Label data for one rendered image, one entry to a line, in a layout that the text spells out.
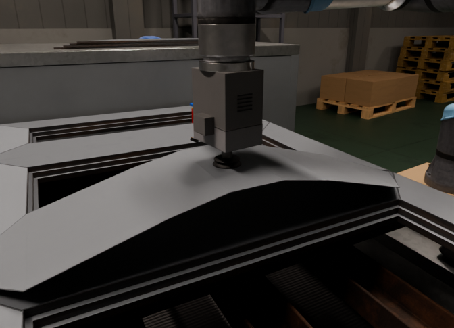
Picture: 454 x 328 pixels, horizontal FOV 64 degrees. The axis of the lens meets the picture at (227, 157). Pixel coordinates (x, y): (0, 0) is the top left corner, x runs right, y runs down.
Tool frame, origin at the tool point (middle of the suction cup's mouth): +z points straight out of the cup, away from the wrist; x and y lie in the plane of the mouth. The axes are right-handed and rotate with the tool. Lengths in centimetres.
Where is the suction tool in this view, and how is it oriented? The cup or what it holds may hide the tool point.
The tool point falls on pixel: (227, 171)
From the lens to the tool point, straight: 54.1
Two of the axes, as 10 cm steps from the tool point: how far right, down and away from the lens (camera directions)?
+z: 0.0, 9.4, 3.4
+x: 8.2, -2.0, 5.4
